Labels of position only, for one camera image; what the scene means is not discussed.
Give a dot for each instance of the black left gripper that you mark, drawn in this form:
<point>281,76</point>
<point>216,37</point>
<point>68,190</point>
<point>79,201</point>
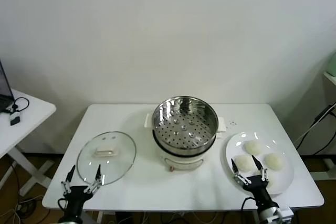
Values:
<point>76,193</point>

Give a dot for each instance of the white side table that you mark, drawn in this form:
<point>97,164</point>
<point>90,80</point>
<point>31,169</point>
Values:
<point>34,119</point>

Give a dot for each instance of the white steamed baozi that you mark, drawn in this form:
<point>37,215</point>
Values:
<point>272,183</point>
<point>253,148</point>
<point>244,163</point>
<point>274,161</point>

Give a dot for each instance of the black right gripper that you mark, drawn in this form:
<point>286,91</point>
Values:
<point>258,191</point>

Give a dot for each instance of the white stand base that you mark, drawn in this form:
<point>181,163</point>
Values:
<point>324,175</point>

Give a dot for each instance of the black white adapter dongle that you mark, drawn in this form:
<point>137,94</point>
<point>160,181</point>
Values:
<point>15,120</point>

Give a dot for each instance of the perforated steel steamer basket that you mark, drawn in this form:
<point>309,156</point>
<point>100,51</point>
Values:
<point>183,129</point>

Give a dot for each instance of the white electric cooker pot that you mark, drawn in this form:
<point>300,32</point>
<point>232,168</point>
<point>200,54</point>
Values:
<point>181,162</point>

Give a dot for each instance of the white table leg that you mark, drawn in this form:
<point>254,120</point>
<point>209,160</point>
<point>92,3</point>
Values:
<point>99,217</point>

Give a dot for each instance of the white shelf board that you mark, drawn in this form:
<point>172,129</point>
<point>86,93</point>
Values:
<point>331,78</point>

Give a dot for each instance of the white oval plate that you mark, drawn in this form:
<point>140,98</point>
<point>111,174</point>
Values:
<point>284,178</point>

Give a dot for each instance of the glass pot lid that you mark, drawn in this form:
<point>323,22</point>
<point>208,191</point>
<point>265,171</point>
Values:
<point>115,161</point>

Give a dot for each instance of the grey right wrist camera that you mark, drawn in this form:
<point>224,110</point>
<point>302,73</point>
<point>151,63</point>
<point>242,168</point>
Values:
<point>286,214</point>

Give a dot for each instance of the black laptop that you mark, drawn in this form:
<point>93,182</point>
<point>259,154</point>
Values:
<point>3,103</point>

